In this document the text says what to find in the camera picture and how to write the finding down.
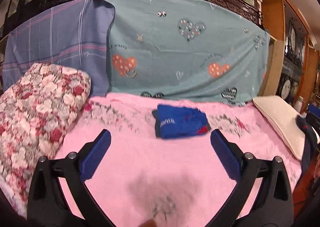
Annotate purple plaid sheet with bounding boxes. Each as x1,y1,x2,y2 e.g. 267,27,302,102
2,0,115,96

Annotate wooden display cabinet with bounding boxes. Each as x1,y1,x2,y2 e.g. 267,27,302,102
259,0,319,113

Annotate cream pillow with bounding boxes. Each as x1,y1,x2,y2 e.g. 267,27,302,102
252,96,305,161

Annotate red and blue pants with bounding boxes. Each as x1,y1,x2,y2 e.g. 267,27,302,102
157,105,211,139

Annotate dark green folded garment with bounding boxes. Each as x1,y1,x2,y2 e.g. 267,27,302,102
152,110,162,139

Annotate dark navy garment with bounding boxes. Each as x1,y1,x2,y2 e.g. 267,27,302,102
296,113,319,177

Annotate red wooden bed frame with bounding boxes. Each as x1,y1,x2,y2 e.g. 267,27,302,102
293,151,319,218

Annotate left hand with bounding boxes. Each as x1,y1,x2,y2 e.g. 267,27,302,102
139,219,157,227

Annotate teal heart pattern sheet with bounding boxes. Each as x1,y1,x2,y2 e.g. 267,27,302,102
101,0,270,103

